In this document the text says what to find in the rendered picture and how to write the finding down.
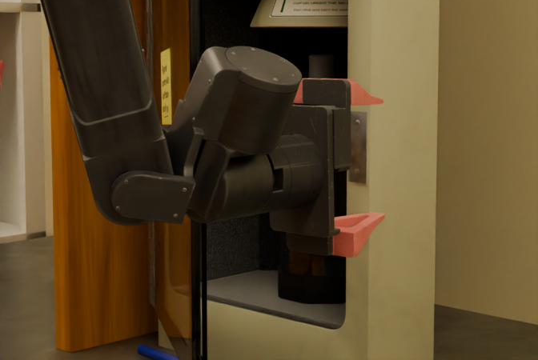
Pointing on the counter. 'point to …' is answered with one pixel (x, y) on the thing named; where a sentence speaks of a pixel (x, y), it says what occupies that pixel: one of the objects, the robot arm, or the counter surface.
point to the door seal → (204, 223)
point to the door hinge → (149, 78)
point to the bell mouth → (303, 2)
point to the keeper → (359, 121)
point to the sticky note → (166, 87)
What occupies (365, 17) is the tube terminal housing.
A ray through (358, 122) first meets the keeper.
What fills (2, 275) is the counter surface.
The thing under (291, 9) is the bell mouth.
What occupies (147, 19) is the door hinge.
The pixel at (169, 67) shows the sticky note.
